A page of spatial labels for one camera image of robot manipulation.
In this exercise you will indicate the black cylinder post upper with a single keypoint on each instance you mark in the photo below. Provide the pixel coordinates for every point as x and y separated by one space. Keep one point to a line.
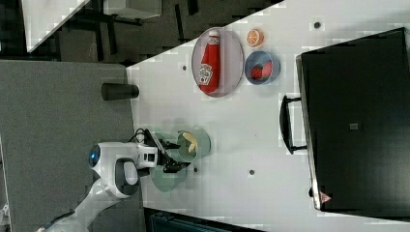
118 91

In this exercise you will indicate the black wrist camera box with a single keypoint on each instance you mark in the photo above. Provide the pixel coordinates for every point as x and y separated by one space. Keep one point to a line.
152 141

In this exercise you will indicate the yellow toy banana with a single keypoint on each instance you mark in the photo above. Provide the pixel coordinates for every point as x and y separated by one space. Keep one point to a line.
192 140

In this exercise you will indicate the red ketchup bottle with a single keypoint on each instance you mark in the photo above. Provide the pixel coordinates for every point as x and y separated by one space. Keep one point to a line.
209 72

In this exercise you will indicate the orange slice toy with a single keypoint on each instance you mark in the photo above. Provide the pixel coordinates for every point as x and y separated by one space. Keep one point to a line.
255 37

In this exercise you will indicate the green mug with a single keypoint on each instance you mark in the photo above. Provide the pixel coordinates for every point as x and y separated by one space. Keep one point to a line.
203 145

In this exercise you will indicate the green perforated colander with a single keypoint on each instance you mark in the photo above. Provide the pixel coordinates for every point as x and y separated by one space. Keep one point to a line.
165 182

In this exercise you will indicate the blue bowl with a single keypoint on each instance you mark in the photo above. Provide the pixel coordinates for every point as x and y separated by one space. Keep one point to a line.
270 64

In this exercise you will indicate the red strawberry toy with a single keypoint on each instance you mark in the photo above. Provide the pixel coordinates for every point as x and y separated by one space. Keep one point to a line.
256 72

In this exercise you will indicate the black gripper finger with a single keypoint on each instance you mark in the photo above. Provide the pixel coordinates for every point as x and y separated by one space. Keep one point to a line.
166 145
170 165

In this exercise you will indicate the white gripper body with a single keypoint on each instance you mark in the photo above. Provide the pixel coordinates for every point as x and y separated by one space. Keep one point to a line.
147 157

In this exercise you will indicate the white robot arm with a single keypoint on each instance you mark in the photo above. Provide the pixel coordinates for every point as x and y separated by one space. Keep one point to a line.
117 165

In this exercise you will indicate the black toaster oven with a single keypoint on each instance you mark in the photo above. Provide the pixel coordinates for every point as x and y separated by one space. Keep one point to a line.
356 113

